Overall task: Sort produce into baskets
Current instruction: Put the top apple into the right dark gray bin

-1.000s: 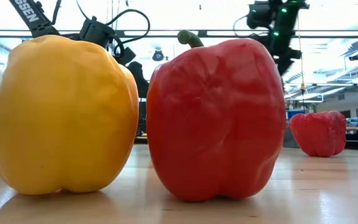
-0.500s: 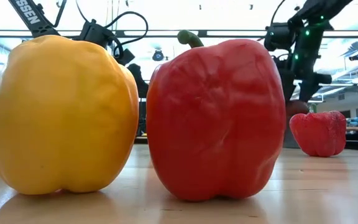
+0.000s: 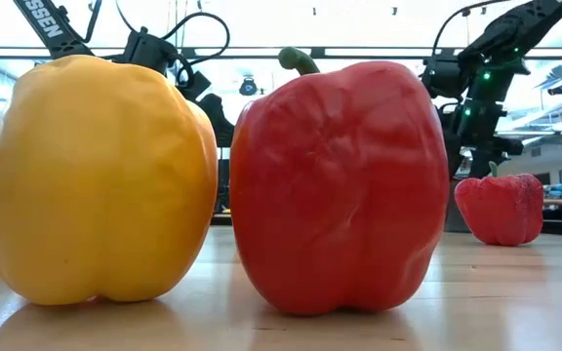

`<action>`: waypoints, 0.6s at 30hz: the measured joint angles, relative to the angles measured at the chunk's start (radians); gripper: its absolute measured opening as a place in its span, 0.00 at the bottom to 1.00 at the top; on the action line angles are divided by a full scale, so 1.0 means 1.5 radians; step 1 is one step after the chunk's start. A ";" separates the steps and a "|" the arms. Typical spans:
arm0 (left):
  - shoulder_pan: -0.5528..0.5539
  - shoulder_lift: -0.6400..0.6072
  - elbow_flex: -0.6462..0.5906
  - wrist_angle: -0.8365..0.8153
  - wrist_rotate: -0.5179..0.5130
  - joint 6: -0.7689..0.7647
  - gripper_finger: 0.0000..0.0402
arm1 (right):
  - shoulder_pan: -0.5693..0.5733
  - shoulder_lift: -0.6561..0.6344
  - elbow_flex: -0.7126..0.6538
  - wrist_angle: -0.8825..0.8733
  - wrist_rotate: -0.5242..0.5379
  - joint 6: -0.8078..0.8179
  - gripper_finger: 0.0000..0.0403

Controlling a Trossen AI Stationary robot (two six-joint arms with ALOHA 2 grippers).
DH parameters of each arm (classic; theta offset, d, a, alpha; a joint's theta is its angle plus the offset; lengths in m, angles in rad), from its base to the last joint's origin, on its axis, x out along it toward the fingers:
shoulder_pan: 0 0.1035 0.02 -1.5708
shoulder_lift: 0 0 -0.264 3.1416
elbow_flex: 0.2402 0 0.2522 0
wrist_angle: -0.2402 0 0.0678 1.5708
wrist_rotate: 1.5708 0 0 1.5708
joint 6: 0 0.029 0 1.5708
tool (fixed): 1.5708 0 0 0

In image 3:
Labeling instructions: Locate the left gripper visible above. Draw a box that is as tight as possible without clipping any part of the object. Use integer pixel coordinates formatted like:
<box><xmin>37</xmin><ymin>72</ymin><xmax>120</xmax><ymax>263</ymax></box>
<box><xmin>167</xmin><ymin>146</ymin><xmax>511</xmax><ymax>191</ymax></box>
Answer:
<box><xmin>114</xmin><ymin>26</ymin><xmax>236</xmax><ymax>149</ymax></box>

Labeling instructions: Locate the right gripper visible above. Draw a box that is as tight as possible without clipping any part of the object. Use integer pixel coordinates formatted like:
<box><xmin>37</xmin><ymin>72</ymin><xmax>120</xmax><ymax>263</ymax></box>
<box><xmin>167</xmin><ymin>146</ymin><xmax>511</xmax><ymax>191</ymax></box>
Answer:
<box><xmin>420</xmin><ymin>54</ymin><xmax>470</xmax><ymax>179</ymax></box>

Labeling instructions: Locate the red bell pepper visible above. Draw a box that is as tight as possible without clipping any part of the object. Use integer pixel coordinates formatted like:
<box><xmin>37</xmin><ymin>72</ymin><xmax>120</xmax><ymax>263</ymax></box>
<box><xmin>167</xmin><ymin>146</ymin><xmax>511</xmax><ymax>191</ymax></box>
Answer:
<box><xmin>228</xmin><ymin>46</ymin><xmax>452</xmax><ymax>317</ymax></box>
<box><xmin>453</xmin><ymin>160</ymin><xmax>545</xmax><ymax>248</ymax></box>

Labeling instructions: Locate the black ceiling-hung lamp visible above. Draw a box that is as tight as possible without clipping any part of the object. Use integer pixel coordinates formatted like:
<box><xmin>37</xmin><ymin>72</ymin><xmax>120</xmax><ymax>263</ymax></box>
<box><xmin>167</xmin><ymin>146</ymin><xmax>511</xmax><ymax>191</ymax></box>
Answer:
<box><xmin>238</xmin><ymin>75</ymin><xmax>259</xmax><ymax>98</ymax></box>

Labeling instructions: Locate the black overhead beam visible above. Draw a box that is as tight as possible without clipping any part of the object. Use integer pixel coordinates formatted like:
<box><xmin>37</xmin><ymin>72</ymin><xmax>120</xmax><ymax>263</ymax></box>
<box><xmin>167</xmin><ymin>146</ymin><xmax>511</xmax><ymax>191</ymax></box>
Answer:
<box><xmin>0</xmin><ymin>45</ymin><xmax>562</xmax><ymax>60</ymax></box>

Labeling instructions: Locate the yellow bell pepper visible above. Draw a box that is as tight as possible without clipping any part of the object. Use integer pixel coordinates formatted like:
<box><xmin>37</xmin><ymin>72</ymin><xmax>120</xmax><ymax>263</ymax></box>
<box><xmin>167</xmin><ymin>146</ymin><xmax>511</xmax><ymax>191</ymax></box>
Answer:
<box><xmin>0</xmin><ymin>54</ymin><xmax>220</xmax><ymax>307</ymax></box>

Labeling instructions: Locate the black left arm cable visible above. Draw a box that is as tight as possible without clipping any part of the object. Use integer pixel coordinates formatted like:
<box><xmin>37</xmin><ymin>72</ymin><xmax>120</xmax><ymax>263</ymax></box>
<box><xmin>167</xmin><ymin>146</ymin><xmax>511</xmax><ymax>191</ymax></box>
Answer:
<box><xmin>114</xmin><ymin>0</ymin><xmax>231</xmax><ymax>89</ymax></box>

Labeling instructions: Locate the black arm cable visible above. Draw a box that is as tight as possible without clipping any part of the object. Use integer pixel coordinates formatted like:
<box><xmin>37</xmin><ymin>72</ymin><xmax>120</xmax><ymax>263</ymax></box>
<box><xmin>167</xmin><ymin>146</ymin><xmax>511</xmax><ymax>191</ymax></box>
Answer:
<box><xmin>114</xmin><ymin>0</ymin><xmax>231</xmax><ymax>89</ymax></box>
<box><xmin>429</xmin><ymin>0</ymin><xmax>514</xmax><ymax>56</ymax></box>

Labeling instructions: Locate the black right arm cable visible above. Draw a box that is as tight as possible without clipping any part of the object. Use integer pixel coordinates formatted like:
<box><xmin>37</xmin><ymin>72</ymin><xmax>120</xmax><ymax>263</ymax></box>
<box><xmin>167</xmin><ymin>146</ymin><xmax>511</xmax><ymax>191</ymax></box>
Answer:
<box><xmin>429</xmin><ymin>0</ymin><xmax>514</xmax><ymax>56</ymax></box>

